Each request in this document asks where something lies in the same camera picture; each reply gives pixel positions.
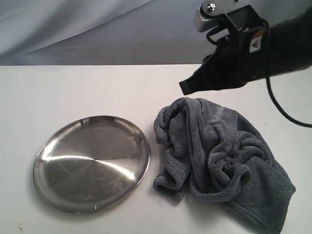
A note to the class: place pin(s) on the round stainless steel plate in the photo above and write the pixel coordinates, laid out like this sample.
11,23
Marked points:
91,164

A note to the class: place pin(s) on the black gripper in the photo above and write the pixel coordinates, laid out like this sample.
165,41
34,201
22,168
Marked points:
227,67

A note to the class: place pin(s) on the grey backdrop cloth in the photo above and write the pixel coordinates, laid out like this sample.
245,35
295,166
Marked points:
100,32

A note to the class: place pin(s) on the grey fleece cloth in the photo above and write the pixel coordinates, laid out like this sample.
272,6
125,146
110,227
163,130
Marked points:
221,157

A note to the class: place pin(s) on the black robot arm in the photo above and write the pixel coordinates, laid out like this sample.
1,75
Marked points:
286,47

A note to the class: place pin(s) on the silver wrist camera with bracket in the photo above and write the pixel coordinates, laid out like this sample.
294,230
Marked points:
209,14

